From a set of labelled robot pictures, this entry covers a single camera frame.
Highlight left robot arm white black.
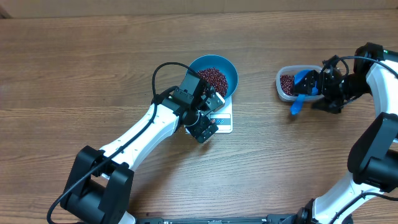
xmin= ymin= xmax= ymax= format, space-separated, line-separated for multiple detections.
xmin=57 ymin=73 xmax=224 ymax=224

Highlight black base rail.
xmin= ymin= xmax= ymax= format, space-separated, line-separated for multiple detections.
xmin=136 ymin=214 xmax=307 ymax=224

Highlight blue plastic measuring scoop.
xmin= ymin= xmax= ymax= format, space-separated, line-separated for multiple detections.
xmin=290 ymin=70 xmax=320 ymax=116

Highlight white digital kitchen scale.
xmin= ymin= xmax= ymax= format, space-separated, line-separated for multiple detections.
xmin=198 ymin=97 xmax=233 ymax=134

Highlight clear plastic bean container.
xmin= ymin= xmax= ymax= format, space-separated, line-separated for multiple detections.
xmin=275 ymin=65 xmax=322 ymax=102

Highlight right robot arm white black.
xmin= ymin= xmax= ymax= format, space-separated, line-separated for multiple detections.
xmin=283 ymin=42 xmax=397 ymax=223

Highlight red beans in bowl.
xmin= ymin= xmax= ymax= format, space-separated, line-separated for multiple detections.
xmin=198 ymin=67 xmax=228 ymax=97

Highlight blue metal bowl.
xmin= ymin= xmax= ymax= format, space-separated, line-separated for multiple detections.
xmin=189 ymin=55 xmax=239 ymax=99

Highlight red adzuki beans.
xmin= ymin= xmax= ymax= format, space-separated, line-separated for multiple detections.
xmin=280 ymin=75 xmax=294 ymax=96

